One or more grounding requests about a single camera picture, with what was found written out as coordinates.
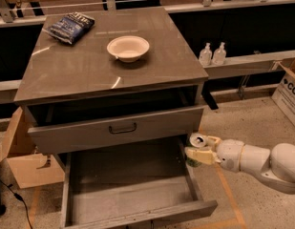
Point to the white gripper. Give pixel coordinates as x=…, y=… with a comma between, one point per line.
x=230, y=154

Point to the green soda can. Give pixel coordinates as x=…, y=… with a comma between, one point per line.
x=197, y=141

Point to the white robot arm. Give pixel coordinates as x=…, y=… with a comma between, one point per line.
x=274, y=168

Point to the grey open middle drawer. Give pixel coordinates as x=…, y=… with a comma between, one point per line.
x=143, y=185

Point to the grey top drawer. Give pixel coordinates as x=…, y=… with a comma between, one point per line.
x=108, y=121

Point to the grey drawer cabinet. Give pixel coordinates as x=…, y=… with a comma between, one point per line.
x=59, y=73

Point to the right clear sanitizer bottle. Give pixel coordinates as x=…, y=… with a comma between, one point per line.
x=219, y=54

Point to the clear sanitizer bottle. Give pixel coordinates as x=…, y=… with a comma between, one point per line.
x=205, y=55
x=219, y=54

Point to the left clear sanitizer bottle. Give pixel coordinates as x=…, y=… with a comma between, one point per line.
x=205, y=55

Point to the white printed cardboard box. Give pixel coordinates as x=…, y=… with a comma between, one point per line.
x=284, y=95

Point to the white bowl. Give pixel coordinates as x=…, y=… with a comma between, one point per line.
x=128, y=49

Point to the brown cardboard box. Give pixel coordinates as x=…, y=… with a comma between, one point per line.
x=29, y=167

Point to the blue chip bag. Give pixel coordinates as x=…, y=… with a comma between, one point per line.
x=70, y=28

